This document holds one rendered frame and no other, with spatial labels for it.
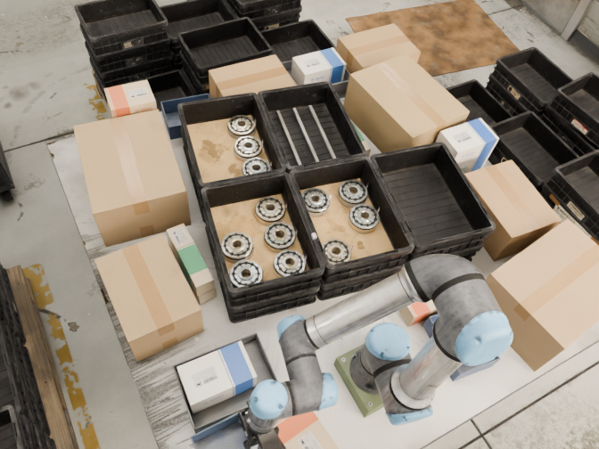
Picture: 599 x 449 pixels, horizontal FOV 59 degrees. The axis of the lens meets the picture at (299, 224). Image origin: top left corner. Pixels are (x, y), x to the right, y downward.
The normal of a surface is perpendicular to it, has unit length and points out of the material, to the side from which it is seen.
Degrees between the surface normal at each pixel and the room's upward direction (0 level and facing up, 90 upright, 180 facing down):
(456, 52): 0
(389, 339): 10
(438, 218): 0
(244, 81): 0
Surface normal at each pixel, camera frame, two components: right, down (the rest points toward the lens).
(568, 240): 0.09, -0.56
